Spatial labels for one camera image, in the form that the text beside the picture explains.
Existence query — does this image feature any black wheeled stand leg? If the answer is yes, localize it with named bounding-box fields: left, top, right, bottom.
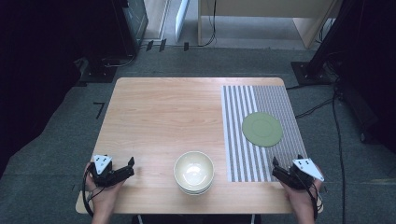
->
left=338, top=85, right=380, bottom=144

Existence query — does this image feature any grey white striped placemat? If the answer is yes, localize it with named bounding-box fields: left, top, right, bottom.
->
left=220, top=85, right=309, bottom=183

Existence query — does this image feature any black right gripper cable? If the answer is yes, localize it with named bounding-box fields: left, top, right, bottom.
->
left=292, top=167, right=321, bottom=220

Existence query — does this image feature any long black floor cable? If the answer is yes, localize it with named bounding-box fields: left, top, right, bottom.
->
left=331, top=83, right=347, bottom=224

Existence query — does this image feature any person's left hand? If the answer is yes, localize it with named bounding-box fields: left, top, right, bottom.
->
left=83, top=161, right=126, bottom=217

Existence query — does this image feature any person's dark lap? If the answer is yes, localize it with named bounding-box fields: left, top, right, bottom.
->
left=130, top=213, right=262, bottom=224

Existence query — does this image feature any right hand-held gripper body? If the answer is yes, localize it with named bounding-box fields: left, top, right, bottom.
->
left=272, top=157, right=325, bottom=190

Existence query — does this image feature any dark curtain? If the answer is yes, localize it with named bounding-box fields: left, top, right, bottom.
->
left=0, top=0, right=125, bottom=180
left=340, top=0, right=396, bottom=155

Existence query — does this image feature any green round plate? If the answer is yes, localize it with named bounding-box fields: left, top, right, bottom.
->
left=241, top=111, right=284, bottom=148

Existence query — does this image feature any cream ceramic bowl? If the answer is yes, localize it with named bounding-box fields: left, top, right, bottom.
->
left=173, top=150, right=216, bottom=191
left=177, top=181, right=214, bottom=197

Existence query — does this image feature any black cabinet with glass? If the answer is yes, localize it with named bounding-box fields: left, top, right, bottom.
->
left=120, top=0, right=149, bottom=58

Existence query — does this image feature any person's right hand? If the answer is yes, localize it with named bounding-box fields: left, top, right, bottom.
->
left=279, top=176, right=325, bottom=217

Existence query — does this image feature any black stand base plate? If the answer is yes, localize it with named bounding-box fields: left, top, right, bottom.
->
left=78, top=57, right=119, bottom=84

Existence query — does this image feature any white board panel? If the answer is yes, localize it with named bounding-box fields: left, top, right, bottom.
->
left=174, top=0, right=191, bottom=44

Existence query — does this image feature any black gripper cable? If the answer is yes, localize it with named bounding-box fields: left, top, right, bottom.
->
left=292, top=167, right=321, bottom=220
left=80, top=163, right=106, bottom=218

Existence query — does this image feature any black metal stand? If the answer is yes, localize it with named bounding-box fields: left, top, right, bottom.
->
left=290, top=0, right=363, bottom=87

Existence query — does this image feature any grey floor cable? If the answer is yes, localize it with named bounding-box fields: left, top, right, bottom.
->
left=103, top=53, right=138, bottom=69

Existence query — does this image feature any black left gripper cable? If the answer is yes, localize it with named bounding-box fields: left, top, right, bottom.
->
left=80, top=163, right=106, bottom=218

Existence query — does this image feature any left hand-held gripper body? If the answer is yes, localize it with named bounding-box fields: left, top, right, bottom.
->
left=91, top=154, right=135, bottom=189

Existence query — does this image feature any black hanging cable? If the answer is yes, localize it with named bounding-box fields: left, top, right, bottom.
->
left=199, top=0, right=218, bottom=49

